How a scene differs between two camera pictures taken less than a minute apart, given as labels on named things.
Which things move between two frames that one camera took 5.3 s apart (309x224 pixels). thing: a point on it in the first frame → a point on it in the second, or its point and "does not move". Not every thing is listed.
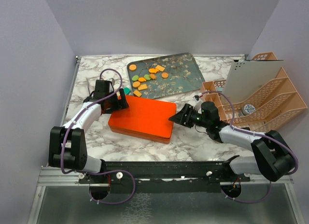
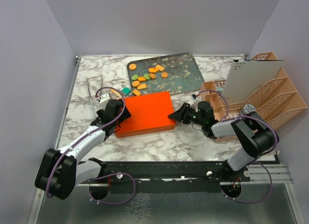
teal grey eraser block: (127, 90) does not move
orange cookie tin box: (141, 136) → (135, 131)
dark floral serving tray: (156, 77) does not move
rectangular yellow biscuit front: (137, 93) does not move
